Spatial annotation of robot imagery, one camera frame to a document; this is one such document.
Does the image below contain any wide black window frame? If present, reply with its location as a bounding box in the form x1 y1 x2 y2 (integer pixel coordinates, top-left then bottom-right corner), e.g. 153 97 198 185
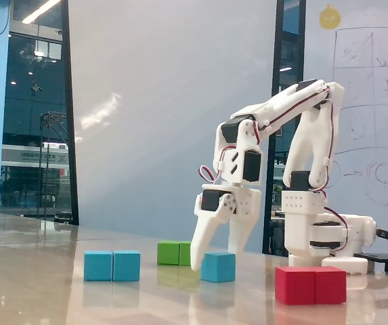
262 0 307 257

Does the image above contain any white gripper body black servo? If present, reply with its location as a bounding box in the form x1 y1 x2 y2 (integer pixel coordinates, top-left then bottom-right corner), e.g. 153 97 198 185
194 183 262 225

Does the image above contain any long red block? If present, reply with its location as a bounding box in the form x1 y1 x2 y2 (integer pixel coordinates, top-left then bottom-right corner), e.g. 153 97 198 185
274 265 347 306

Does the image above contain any small blue cube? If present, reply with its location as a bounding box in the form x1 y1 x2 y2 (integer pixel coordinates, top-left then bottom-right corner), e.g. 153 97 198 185
200 251 236 284

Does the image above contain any long green block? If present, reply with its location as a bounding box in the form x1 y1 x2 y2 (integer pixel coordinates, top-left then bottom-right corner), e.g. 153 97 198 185
156 240 193 267

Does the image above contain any narrow black window frame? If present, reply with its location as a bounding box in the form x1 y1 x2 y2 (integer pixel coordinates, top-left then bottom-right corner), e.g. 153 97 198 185
60 0 81 226

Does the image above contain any white fixed gripper finger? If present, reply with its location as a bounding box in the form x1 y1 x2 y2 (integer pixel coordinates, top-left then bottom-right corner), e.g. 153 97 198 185
228 215 259 255

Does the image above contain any long blue block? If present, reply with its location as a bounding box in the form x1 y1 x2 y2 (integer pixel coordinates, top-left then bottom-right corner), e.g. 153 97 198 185
83 250 142 282

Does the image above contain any yellow round sticker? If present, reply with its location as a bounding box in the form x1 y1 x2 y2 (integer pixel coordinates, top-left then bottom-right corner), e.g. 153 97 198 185
318 3 342 30

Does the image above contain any white moving gripper finger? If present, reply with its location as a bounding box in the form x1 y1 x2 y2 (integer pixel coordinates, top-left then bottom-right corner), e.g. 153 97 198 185
190 193 238 272

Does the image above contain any dark metal scaffold rack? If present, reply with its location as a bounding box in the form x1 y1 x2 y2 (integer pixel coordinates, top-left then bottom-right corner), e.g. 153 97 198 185
39 110 70 221

